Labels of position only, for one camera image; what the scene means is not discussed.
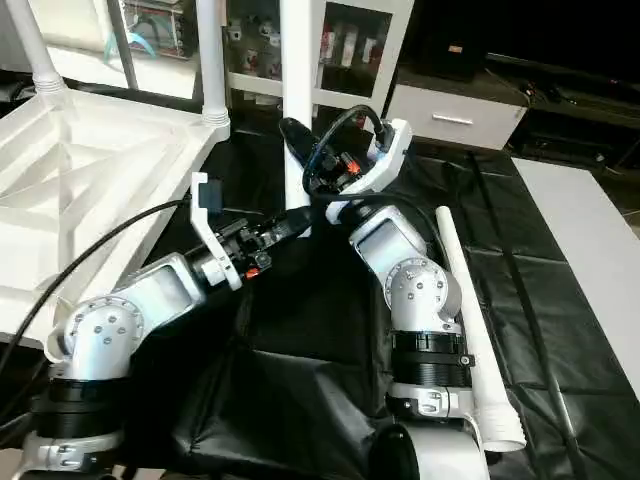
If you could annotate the white plastic table leg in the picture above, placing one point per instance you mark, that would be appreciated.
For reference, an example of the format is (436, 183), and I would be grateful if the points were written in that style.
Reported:
(212, 60)
(35, 45)
(300, 60)
(470, 300)

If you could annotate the white plastic table top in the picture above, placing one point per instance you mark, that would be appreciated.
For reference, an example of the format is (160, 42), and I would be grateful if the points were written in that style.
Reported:
(90, 190)

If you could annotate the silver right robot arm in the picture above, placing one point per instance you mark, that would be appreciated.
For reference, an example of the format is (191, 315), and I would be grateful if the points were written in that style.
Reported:
(415, 290)

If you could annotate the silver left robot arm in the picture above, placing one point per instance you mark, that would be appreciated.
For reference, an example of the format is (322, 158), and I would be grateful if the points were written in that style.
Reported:
(120, 320)

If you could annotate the white glass-door cabinet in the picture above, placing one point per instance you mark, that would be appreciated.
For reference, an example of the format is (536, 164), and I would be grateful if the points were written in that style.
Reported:
(350, 60)

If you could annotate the white drawer unit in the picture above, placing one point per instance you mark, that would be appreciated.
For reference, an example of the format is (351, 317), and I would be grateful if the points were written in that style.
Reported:
(455, 118)

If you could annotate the black work mat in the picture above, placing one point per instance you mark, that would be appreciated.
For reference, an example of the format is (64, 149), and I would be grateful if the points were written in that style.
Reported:
(330, 380)

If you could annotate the blue grey floor appliance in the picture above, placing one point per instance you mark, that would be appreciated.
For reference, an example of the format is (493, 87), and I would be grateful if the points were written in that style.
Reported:
(155, 25)

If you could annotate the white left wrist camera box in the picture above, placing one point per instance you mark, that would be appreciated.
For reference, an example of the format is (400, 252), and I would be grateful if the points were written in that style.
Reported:
(212, 235)

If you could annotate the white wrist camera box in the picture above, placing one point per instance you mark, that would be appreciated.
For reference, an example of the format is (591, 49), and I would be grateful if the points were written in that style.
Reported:
(212, 235)
(392, 150)

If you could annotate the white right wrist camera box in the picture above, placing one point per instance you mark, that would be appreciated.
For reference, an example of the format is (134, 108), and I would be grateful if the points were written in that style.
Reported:
(392, 150)

